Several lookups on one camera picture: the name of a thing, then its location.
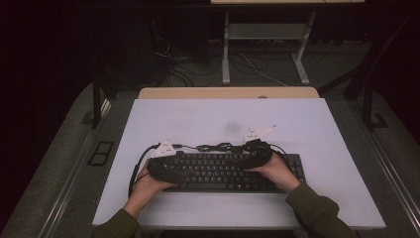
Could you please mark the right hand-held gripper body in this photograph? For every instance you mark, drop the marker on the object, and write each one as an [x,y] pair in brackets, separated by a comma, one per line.
[259,153]

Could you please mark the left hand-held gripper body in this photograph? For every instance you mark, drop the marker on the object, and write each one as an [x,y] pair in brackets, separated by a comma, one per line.
[163,168]

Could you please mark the black computer keyboard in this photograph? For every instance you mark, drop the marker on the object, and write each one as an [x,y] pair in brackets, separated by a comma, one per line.
[214,175]

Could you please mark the person's left hand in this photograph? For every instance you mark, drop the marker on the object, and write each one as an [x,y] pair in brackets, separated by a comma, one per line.
[148,190]

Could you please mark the person's right hand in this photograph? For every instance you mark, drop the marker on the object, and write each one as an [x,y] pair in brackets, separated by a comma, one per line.
[274,175]

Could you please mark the white board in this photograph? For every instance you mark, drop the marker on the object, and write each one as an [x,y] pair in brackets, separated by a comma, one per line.
[231,112]

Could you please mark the grey round table grommet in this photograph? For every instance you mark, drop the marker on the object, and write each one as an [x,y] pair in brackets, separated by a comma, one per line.
[262,97]

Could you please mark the wooden table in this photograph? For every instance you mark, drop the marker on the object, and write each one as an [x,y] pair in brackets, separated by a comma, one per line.
[198,93]

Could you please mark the black metal stand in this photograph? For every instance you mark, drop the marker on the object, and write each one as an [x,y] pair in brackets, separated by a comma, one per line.
[368,86]
[96,102]

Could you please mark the black floor socket frame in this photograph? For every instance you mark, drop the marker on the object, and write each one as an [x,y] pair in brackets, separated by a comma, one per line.
[100,153]

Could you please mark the aluminium rail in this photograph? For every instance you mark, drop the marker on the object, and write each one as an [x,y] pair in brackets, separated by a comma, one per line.
[393,178]
[71,185]

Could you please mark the white metal desk frame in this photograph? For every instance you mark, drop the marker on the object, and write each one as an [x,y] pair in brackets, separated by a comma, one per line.
[267,31]

